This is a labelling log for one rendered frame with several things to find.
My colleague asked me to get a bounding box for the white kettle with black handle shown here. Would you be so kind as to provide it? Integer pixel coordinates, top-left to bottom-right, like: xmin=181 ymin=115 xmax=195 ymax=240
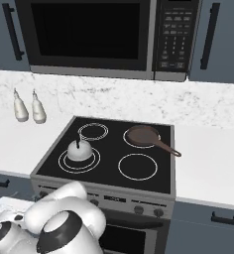
xmin=66 ymin=138 xmax=92 ymax=163

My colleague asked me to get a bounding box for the steel and black microwave oven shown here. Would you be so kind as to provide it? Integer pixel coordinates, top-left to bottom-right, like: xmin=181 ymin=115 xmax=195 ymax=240
xmin=14 ymin=0 xmax=202 ymax=82

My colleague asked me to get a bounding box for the blue-grey drawer front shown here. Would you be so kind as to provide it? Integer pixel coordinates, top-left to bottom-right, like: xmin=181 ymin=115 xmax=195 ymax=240
xmin=164 ymin=200 xmax=234 ymax=254
xmin=0 ymin=172 xmax=36 ymax=212

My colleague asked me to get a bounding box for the oven door with window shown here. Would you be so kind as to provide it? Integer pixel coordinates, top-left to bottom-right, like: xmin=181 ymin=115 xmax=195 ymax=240
xmin=98 ymin=207 xmax=172 ymax=254

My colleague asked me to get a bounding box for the black cupboard handle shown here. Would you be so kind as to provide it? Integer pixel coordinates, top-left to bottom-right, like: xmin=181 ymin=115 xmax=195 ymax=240
xmin=2 ymin=2 xmax=26 ymax=62
xmin=199 ymin=2 xmax=221 ymax=70

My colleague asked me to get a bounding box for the black microwave door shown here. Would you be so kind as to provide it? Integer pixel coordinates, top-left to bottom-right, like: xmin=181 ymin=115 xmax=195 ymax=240
xmin=14 ymin=0 xmax=157 ymax=80

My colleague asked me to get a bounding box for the white bottle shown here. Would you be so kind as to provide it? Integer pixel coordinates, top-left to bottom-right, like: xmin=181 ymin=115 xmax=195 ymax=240
xmin=13 ymin=87 xmax=30 ymax=123
xmin=31 ymin=89 xmax=48 ymax=125

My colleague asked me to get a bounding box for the black and steel stove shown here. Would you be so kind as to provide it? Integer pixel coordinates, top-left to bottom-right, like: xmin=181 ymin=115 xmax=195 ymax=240
xmin=30 ymin=115 xmax=176 ymax=254

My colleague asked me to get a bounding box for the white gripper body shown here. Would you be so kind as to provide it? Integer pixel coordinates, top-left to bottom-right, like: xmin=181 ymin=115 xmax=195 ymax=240
xmin=0 ymin=195 xmax=35 ymax=215

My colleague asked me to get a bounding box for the brown frying pan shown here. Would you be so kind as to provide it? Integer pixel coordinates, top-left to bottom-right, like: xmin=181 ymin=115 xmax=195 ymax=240
xmin=126 ymin=125 xmax=182 ymax=158

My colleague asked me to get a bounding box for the black oven door handle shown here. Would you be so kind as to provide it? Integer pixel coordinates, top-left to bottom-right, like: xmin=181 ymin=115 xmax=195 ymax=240
xmin=102 ymin=213 xmax=165 ymax=230

